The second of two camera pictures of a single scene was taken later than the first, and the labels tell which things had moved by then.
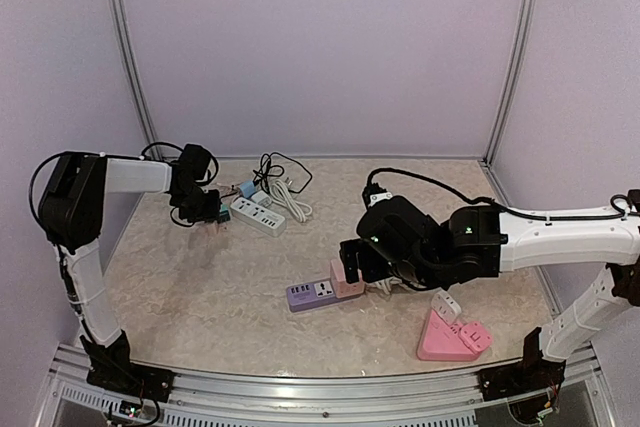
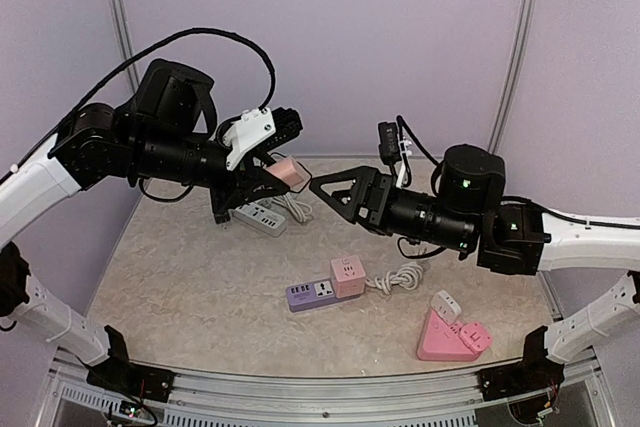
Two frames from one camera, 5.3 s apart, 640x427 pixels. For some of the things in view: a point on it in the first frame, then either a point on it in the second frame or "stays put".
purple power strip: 306,295 stays put
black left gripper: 211,214 -> 225,198
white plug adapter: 447,308 stays put
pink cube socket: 342,287 stays put
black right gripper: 348,250 -> 369,182
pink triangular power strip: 441,341 stays put
